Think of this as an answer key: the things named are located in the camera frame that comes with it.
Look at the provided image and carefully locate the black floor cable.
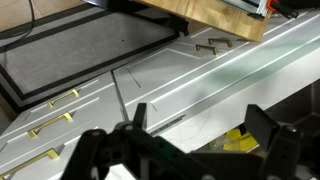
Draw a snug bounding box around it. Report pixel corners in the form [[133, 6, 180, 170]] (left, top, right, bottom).
[[0, 0, 36, 41]]

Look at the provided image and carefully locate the wooden board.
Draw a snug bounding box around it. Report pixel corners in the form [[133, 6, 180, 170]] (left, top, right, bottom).
[[134, 0, 273, 43]]

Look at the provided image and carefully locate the yellow rubber glove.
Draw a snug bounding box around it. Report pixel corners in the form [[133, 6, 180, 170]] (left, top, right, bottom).
[[222, 128, 260, 153]]

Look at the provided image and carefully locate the stainless steel sink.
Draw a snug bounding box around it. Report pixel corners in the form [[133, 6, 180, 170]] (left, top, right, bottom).
[[263, 79, 320, 135]]

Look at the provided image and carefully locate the gold drawer handle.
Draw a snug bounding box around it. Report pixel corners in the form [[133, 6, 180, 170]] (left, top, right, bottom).
[[27, 112, 74, 138], [46, 89, 80, 109], [0, 148, 60, 179]]

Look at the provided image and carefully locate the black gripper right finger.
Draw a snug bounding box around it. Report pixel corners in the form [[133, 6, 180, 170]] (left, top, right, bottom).
[[244, 103, 304, 180]]

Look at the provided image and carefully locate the orange black clamp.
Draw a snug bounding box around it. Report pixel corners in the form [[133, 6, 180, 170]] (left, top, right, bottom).
[[266, 0, 300, 20]]

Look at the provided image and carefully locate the white base cabinet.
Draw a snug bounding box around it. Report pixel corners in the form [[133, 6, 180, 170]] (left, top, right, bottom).
[[0, 6, 320, 180]]

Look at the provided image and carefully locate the grey floor mat black border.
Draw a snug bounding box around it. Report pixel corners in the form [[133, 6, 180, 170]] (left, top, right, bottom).
[[0, 3, 183, 113]]

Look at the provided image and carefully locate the metal robot stand frame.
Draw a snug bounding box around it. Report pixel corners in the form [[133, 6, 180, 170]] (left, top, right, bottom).
[[221, 0, 269, 18]]

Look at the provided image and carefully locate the gold cabinet door handle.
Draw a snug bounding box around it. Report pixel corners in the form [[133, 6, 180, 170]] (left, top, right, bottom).
[[195, 44, 220, 56], [208, 37, 233, 48]]

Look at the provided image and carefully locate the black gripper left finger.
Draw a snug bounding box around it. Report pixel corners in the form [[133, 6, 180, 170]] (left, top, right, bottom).
[[61, 102, 158, 180]]

